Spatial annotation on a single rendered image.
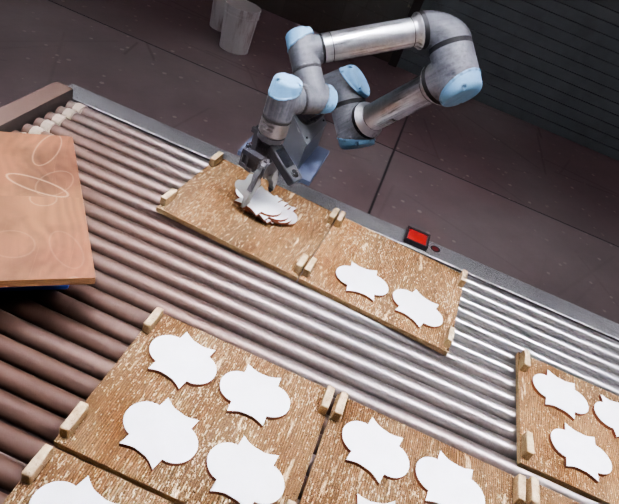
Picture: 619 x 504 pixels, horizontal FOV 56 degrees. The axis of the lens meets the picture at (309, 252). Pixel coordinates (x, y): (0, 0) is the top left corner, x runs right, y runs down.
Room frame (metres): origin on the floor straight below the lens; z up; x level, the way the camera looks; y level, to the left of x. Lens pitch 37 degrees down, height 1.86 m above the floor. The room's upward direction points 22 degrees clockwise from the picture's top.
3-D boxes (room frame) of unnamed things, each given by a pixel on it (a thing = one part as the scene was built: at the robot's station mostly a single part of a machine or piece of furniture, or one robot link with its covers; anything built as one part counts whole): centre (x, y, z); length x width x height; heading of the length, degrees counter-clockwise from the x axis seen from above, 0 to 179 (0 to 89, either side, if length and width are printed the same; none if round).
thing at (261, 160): (1.34, 0.21, 1.11); 0.09 x 0.08 x 0.12; 71
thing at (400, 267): (1.27, -0.23, 0.93); 0.41 x 0.35 x 0.02; 83
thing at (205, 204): (1.32, 0.18, 0.93); 0.41 x 0.35 x 0.02; 83
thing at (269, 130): (1.34, 0.20, 1.19); 0.08 x 0.08 x 0.05
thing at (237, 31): (4.80, 1.26, 0.19); 0.30 x 0.30 x 0.37
